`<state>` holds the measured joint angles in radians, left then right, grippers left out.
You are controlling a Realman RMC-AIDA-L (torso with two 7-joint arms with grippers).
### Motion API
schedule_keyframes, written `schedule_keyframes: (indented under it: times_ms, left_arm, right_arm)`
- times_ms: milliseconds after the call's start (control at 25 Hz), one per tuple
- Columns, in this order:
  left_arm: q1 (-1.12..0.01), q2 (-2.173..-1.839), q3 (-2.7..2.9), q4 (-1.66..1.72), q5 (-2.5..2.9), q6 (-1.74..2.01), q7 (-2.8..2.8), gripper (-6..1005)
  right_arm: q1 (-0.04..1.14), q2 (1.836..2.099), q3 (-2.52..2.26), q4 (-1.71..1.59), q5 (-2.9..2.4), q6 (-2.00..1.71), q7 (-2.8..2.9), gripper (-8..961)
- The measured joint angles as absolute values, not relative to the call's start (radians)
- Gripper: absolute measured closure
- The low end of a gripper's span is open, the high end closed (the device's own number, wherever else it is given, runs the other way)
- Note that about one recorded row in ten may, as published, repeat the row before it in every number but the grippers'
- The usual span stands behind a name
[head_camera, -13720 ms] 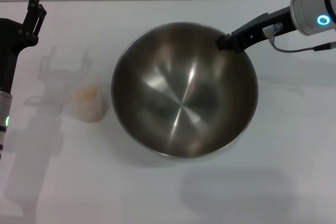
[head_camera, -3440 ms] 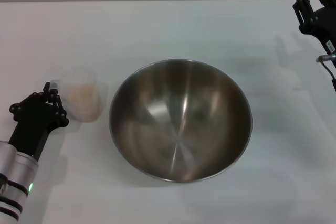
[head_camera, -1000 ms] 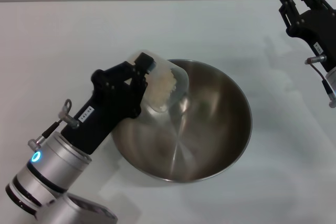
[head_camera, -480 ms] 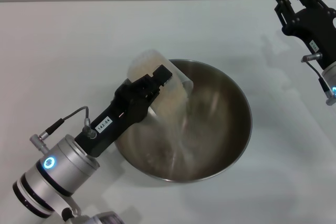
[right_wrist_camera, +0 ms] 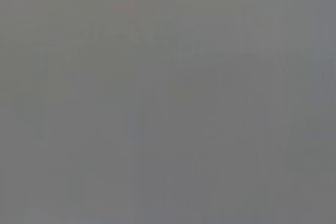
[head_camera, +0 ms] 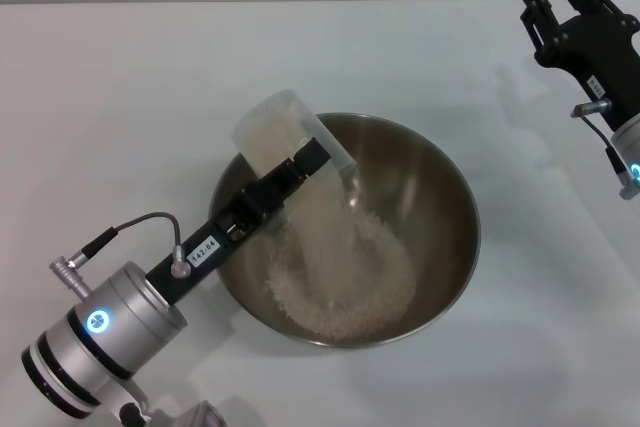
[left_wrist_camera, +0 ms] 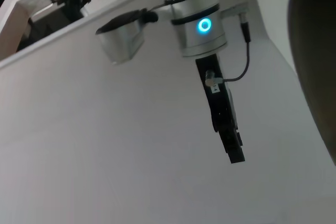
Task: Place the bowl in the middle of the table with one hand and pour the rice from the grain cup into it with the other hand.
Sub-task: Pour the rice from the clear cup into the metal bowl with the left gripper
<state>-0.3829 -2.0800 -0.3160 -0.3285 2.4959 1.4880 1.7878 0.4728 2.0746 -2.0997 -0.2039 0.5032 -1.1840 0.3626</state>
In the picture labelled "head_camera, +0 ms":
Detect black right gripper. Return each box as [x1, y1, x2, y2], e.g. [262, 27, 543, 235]
[518, 0, 640, 133]

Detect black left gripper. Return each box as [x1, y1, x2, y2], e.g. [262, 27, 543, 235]
[144, 135, 332, 308]

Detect clear plastic measuring cup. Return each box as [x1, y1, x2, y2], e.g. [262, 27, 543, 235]
[231, 89, 358, 179]

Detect white rice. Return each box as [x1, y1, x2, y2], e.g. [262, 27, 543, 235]
[234, 96, 418, 341]

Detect stainless steel bowl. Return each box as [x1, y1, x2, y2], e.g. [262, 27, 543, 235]
[206, 111, 482, 350]

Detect right arm cable with connector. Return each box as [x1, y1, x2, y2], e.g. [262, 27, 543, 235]
[571, 99, 640, 201]

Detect arm cable with connector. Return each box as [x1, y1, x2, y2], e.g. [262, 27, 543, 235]
[571, 99, 640, 201]
[48, 212, 195, 297]

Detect left arm cable with connector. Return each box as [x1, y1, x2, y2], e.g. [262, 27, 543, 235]
[48, 212, 195, 297]

